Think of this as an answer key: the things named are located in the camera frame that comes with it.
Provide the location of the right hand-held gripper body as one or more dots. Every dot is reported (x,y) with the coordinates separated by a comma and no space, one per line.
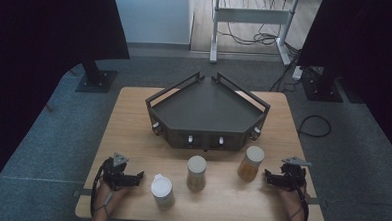
(293,174)

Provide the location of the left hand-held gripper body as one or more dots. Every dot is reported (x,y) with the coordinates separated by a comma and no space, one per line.
(114,173)

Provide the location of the white flip-lid spice jar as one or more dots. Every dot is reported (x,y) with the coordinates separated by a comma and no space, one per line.
(163,190)

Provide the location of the beige-lid slim spice jar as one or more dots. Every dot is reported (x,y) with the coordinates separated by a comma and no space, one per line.
(196,174)

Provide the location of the black corner shelf rack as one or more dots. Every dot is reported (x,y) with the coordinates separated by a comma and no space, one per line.
(207,111)

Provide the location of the person's left hand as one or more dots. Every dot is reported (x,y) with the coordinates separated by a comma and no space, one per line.
(111,198)

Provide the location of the person's right hand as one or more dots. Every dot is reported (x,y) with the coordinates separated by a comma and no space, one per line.
(291,203)

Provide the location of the beige-lid orange spice jar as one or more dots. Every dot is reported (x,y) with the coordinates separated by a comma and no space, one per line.
(250,166)

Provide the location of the white power strip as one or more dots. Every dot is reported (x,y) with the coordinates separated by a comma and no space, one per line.
(297,73)

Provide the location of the black curtain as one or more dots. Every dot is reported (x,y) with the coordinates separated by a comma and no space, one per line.
(370,48)
(35,66)

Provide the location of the grey table bracket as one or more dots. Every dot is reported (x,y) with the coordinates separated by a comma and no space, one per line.
(318,202)
(82,192)

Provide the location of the black stand with base plate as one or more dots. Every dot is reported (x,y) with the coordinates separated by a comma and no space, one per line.
(96,81)
(321,89)

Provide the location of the white desk frame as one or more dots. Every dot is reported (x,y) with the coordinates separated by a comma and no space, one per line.
(251,16)

